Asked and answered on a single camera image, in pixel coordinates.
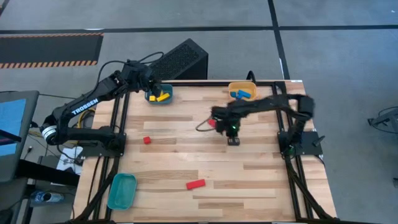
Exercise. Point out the yellow cube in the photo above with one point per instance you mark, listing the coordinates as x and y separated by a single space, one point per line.
152 98

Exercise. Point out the light teal plastic tray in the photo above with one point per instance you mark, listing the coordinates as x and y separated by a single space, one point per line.
122 193

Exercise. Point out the black perforated computer tower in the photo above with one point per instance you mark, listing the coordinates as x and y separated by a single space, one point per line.
183 59

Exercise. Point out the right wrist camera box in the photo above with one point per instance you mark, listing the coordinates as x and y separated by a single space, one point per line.
233 142

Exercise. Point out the white paper sheets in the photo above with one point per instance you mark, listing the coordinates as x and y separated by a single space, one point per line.
70 160

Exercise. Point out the clear water bottle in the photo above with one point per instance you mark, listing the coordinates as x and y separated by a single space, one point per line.
46 197

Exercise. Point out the long yellow block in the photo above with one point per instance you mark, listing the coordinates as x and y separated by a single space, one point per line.
163 97

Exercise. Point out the dark teal plastic bin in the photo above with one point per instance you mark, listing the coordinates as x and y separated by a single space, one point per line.
168 89

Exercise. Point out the blue-screen desk monitor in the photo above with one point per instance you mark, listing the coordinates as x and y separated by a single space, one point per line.
12 124

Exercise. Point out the red cube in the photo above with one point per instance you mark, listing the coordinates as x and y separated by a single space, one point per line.
147 140

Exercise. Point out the blue cube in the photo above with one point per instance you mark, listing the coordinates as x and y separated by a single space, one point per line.
233 94

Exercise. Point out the yellow plastic bin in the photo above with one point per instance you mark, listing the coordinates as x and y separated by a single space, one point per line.
236 86

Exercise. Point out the black hazard-striped floor mat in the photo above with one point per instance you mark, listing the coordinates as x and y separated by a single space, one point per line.
49 49

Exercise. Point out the small red block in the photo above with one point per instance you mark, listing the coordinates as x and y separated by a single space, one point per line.
212 123

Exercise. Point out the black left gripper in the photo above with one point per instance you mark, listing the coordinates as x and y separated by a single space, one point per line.
144 76

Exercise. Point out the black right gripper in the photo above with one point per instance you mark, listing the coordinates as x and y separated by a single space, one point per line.
230 119

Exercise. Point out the long red block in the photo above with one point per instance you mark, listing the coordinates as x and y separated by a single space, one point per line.
196 184

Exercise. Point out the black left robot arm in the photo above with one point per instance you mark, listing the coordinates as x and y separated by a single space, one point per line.
85 107

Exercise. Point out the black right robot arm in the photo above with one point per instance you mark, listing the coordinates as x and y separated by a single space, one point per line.
267 104

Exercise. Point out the blue block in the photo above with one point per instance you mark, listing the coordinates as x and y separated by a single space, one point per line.
245 93

